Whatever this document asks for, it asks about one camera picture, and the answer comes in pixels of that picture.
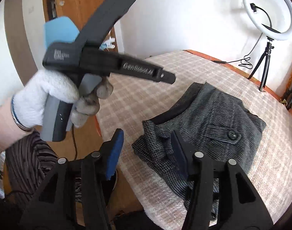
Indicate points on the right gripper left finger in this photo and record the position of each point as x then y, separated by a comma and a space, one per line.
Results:
53, 205

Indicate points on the grey tweed pants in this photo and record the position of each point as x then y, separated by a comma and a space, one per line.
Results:
214, 122

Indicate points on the white ring light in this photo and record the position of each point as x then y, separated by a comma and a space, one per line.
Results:
280, 13

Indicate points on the black mini tripod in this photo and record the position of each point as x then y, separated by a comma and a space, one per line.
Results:
266, 55

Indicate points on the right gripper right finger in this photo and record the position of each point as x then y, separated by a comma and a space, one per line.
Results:
223, 197

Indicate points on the beige checked bed cover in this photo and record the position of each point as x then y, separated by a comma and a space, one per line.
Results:
135, 100

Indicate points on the left forearm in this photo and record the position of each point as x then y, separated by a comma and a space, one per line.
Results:
10, 132

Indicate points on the left white gloved hand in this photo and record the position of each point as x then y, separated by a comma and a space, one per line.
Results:
28, 105

